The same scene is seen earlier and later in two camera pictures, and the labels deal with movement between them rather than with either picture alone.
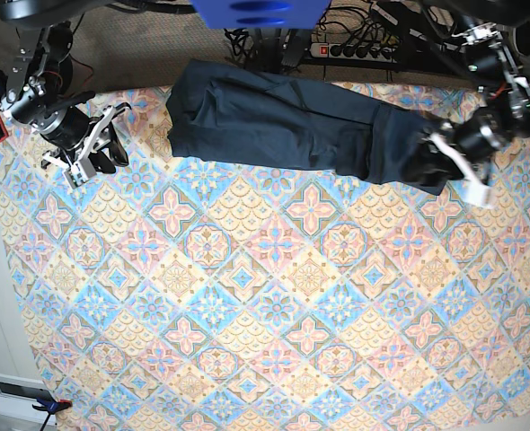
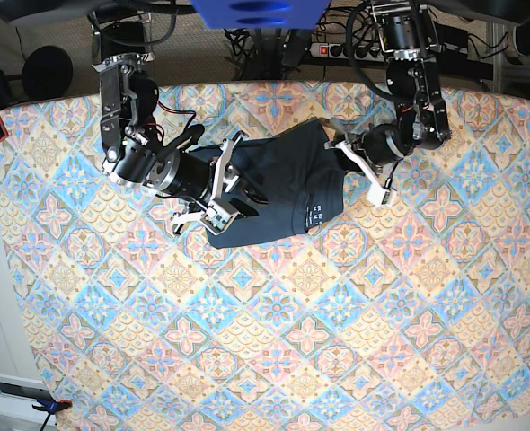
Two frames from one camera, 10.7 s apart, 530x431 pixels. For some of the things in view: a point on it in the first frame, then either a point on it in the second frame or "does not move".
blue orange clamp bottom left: (48, 406) does not move
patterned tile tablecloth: (183, 294) does not move
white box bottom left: (15, 397) does not move
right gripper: (477, 137) to (381, 145)
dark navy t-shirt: (293, 122) to (281, 186)
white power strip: (354, 52) does not move
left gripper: (80, 135) to (191, 177)
